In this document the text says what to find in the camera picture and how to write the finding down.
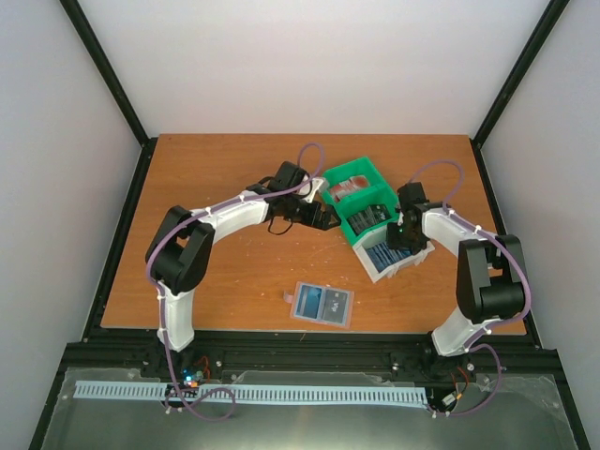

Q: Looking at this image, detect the black credit card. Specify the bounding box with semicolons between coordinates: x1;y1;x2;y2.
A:
322;289;353;326

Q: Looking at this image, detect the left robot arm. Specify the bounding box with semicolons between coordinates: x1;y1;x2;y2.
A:
145;161;341;378

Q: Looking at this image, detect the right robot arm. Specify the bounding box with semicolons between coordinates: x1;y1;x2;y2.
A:
386;182;532;373

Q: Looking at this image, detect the blue card stack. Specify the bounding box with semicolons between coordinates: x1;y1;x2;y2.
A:
366;242;412;273

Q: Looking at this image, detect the green bin with black cards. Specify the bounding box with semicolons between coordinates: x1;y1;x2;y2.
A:
335;185;398;246

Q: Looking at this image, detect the white bin with blue cards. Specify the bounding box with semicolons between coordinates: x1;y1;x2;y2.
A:
352;228;435;283

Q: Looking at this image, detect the black card stack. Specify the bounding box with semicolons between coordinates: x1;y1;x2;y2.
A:
348;204;391;236

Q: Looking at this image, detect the red white card stack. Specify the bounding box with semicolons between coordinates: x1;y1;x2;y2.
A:
328;175;370;203

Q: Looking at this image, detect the green bin with red cards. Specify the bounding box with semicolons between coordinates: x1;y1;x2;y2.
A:
322;157;396;208

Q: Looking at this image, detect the right connector plug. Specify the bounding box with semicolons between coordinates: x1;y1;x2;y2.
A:
442;393;462;410

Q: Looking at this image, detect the left electronics board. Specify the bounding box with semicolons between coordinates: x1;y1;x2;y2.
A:
181;356;211;388

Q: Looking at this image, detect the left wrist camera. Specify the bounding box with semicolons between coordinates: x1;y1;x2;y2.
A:
298;177;329;203

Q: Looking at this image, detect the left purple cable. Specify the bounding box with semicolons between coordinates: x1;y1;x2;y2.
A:
146;142;326;420

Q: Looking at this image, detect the black aluminium frame rail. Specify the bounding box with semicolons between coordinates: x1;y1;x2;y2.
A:
56;329;566;386

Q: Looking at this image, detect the right black corner post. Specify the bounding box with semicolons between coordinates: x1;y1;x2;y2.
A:
471;0;571;146

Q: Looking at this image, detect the black corner post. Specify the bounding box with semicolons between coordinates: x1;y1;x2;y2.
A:
58;0;158;147
471;0;571;146

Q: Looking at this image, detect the left black corner post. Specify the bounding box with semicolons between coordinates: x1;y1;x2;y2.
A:
58;0;158;147

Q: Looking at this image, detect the light blue cable duct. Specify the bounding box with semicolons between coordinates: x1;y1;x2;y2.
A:
72;381;428;409

